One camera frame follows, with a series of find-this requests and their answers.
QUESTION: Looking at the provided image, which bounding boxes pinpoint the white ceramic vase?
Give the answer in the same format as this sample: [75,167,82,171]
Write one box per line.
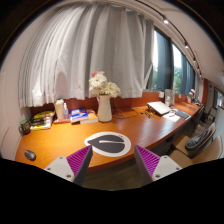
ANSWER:
[97,95,112,122]

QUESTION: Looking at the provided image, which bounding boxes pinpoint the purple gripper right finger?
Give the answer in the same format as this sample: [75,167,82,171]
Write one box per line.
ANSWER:
[134,145,181,185]

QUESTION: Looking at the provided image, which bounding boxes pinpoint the dark grey window curtain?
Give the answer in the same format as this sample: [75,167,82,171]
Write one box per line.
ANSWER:
[156,32,173,90]

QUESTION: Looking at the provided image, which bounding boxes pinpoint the ceiling track light rail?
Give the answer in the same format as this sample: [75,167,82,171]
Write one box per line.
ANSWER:
[134,0,203,80]

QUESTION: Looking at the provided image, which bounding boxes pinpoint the black computer mouse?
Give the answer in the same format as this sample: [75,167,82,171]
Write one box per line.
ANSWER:
[24,150,36,161]

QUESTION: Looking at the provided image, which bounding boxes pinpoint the wooden chair near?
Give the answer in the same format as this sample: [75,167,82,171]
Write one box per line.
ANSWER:
[170,136,223,168]

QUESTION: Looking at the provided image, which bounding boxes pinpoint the wooden chair with grey cushion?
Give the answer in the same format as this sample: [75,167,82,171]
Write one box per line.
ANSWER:
[172,123,216,158]

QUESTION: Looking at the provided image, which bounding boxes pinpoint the yellow orange book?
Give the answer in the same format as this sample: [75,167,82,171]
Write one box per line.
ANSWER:
[80,109,98,124]

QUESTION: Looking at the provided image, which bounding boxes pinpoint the white curtain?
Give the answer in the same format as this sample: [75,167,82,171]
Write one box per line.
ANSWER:
[19,3,154,107]

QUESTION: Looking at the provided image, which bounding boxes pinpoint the blue book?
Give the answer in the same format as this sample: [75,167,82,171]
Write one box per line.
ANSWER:
[70,108,89,123]

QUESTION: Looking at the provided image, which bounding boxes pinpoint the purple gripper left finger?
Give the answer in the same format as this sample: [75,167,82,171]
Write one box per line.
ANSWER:
[45,145,93,186]

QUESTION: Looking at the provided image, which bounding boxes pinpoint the white flower bouquet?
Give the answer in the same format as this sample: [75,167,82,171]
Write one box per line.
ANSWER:
[89,71,121,98]

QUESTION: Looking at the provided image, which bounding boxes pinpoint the round white grey mouse pad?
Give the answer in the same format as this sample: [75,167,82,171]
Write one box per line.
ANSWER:
[84,131,131,157]

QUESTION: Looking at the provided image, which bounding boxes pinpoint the white paper sheet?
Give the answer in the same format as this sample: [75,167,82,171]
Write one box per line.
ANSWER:
[164,113,180,122]

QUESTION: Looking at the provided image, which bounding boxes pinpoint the dark green jar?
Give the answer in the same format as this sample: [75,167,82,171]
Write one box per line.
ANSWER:
[19,120,31,135]

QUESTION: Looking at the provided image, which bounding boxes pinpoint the black cable on desk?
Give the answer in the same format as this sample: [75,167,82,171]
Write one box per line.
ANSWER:
[111,105,149,120]

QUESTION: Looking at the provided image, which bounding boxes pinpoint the stack of yellow books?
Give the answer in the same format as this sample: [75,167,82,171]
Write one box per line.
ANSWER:
[30,111,55,130]

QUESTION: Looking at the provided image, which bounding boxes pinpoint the clear plastic bottle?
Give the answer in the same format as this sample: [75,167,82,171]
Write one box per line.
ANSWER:
[63,103,69,119]

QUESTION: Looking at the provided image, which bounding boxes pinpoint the silver laptop on stand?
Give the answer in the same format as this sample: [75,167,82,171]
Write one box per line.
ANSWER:
[147,101,171,115]

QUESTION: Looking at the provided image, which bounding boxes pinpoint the black keyboard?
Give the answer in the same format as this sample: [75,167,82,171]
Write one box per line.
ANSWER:
[175,111,190,119]

